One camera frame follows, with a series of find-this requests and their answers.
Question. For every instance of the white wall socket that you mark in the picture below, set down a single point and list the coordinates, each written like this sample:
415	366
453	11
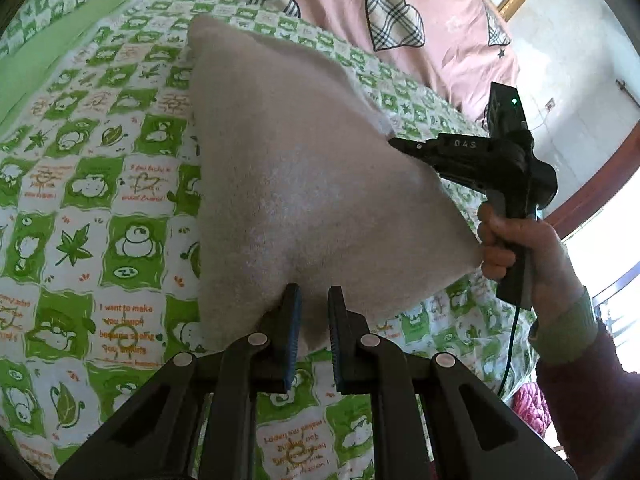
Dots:
550	105

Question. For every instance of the beige knit sweater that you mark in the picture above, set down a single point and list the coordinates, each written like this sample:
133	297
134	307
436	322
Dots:
300	185

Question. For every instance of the brown window frame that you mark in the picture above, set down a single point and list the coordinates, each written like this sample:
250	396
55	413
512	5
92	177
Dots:
600	185

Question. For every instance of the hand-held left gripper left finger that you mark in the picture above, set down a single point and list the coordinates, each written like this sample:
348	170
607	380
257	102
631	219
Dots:
292	340

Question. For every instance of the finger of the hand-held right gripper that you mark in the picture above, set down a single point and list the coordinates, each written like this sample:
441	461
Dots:
415	150

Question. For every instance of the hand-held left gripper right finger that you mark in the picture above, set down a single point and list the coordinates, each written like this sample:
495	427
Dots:
336	340

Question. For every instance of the green checked printed blanket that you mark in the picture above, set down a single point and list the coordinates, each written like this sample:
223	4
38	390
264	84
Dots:
100	210

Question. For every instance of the magenta cloth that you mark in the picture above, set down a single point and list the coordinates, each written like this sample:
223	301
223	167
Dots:
530	405

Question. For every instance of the person's right hand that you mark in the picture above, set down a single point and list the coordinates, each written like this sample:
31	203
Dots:
550	265

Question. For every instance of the person's right forearm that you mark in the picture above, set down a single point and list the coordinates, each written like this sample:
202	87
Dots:
585	375

